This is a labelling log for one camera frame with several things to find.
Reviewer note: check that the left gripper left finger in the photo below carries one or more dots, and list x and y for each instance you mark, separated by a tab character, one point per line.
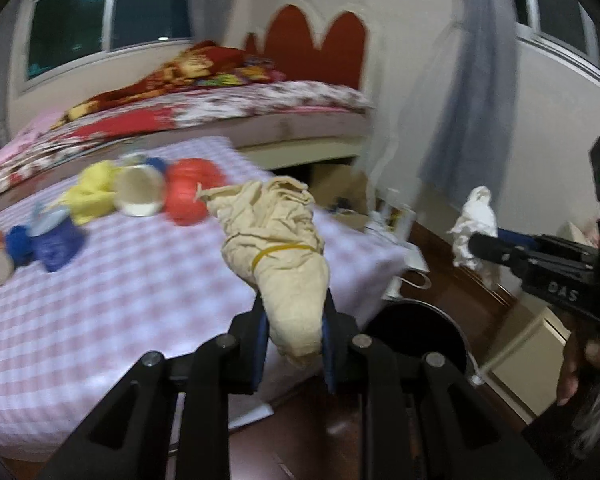
251	330

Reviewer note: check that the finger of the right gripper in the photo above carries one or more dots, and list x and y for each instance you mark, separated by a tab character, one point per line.
505	248

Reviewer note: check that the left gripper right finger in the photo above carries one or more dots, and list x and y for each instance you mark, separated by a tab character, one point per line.
338	329

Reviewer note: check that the beige cloth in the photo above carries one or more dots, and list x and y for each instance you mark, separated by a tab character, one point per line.
272	244

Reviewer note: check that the red paper cup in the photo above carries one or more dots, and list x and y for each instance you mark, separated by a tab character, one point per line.
184	179

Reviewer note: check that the yellow fuzzy cloth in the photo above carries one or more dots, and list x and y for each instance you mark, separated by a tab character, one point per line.
92	196

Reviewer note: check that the blue paper cup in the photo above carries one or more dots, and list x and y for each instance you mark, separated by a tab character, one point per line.
19	246
55	238

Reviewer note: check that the black round trash bin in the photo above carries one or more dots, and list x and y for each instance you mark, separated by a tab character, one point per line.
415	328

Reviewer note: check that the bedroom window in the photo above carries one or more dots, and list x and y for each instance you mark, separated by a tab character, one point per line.
66	34

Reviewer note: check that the right hand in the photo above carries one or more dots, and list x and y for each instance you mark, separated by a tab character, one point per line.
579	353

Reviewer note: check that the grey curtain right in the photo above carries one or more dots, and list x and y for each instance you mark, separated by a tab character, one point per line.
471	146

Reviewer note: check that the cardboard box on floor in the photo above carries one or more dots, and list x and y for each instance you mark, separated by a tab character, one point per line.
341	191

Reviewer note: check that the floral bed mattress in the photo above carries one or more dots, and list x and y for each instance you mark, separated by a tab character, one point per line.
43	150

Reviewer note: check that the red patterned blanket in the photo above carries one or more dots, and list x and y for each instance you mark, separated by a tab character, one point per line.
203	66

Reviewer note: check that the red white headboard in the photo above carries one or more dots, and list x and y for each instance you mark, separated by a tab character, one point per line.
345	50

